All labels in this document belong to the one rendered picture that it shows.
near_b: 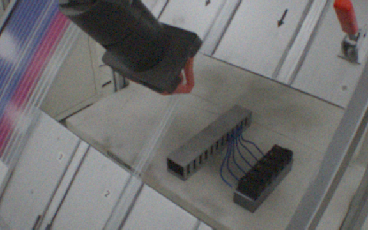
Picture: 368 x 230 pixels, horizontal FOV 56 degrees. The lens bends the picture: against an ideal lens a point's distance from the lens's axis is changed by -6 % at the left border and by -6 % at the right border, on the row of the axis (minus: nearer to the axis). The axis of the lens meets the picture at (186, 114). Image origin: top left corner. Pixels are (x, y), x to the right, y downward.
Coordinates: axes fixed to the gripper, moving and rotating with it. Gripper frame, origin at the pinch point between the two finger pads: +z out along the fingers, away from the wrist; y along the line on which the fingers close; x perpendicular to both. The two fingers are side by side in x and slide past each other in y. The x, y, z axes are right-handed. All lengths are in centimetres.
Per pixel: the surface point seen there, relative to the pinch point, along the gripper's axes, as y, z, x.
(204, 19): 2.4, 0.1, -9.2
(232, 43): -3.1, 0.3, -7.2
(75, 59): 124, 82, -9
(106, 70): 157, 136, -19
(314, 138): -5, 53, -12
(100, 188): 4.8, 2.2, 17.0
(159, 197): -3.8, 2.0, 13.5
